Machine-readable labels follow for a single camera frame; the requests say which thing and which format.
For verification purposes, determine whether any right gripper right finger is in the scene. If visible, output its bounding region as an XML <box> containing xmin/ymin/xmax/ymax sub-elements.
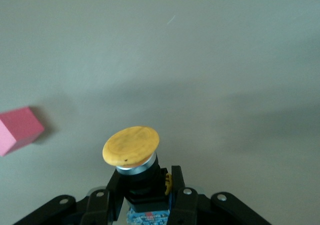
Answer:
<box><xmin>169</xmin><ymin>165</ymin><xmax>272</xmax><ymax>225</ymax></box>

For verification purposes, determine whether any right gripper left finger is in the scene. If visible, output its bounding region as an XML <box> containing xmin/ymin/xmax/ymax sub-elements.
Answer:
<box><xmin>12</xmin><ymin>171</ymin><xmax>126</xmax><ymax>225</ymax></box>

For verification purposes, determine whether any yellow mushroom push button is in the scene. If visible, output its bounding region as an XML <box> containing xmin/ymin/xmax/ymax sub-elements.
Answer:
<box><xmin>102</xmin><ymin>126</ymin><xmax>175</xmax><ymax>225</ymax></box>

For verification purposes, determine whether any pink foam cube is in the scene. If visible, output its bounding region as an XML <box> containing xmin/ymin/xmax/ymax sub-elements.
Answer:
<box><xmin>0</xmin><ymin>106</ymin><xmax>46</xmax><ymax>157</ymax></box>

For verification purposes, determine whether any large table cover mat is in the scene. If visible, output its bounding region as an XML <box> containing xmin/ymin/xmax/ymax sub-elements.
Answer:
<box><xmin>0</xmin><ymin>0</ymin><xmax>320</xmax><ymax>225</ymax></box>

